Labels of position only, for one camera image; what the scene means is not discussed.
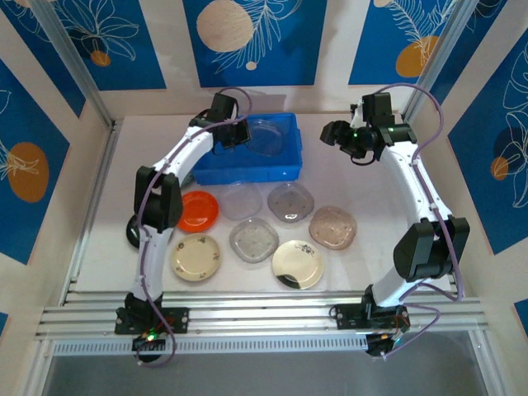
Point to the cream plate with floral print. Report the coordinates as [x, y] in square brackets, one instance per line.
[196, 257]

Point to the aluminium frame rail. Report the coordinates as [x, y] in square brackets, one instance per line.
[255, 313]

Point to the cream plate with black brushstroke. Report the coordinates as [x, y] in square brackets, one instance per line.
[297, 264]

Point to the black round plate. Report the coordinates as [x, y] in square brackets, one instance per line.
[133, 235]

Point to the aluminium side rail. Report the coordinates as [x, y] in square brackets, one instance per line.
[453, 288]
[97, 198]

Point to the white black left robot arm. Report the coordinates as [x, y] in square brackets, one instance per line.
[150, 255]

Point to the black controller box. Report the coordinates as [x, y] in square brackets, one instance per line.
[148, 339]
[377, 344]

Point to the aluminium frame post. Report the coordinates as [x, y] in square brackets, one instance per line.
[437, 57]
[74, 62]

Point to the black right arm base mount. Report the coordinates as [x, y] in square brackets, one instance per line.
[346, 317]

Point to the blue plastic bin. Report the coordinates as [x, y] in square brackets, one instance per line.
[247, 171]

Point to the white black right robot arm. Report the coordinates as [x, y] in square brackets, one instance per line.
[416, 181]

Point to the brownish clear square plate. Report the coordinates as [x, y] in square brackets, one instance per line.
[333, 227]

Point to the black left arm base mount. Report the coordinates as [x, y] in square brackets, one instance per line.
[177, 319]

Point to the orange round plate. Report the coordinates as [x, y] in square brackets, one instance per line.
[200, 210]

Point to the grey clear square plate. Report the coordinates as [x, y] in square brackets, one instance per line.
[290, 200]

